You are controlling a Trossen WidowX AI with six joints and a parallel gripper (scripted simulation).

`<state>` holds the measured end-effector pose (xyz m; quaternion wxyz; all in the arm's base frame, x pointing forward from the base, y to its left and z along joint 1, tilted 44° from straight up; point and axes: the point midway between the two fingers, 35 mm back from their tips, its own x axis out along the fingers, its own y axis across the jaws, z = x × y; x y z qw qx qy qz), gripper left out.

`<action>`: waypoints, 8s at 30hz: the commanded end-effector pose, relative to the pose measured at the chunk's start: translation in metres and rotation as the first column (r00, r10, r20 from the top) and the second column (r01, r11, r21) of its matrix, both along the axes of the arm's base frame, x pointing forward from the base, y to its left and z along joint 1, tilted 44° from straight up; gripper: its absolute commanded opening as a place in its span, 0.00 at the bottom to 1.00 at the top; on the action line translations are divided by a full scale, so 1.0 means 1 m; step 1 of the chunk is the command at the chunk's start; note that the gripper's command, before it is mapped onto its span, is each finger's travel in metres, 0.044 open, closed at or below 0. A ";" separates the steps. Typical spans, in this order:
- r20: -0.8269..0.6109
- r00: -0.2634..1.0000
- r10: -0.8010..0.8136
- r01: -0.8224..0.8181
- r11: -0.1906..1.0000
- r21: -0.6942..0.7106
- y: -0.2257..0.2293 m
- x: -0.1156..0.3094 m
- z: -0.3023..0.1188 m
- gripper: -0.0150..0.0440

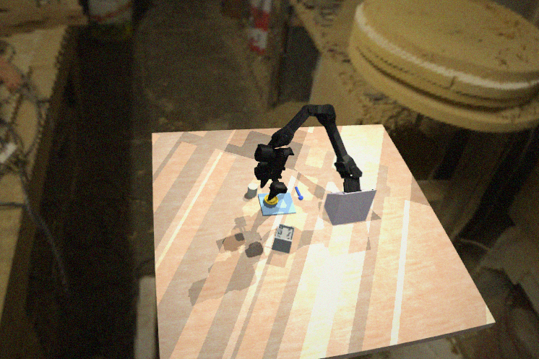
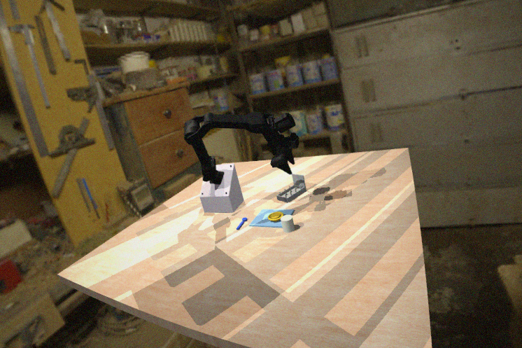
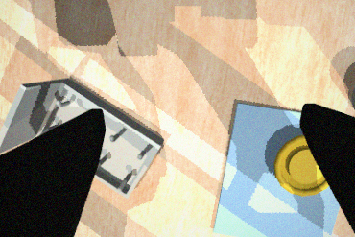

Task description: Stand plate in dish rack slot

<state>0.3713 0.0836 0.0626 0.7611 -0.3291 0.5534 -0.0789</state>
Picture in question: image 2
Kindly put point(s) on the light blue rectangular mat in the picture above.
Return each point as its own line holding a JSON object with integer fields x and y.
{"x": 261, "y": 220}

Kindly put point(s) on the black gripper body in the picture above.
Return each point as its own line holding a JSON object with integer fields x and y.
{"x": 281, "y": 157}

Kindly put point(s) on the yellow plate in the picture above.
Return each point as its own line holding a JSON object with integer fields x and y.
{"x": 275, "y": 216}

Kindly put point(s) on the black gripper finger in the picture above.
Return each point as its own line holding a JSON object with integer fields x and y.
{"x": 285, "y": 167}
{"x": 288, "y": 152}

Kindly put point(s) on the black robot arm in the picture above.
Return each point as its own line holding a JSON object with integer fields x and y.
{"x": 255, "y": 122}

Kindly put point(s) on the grey cylinder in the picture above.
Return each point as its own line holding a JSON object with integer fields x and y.
{"x": 287, "y": 223}

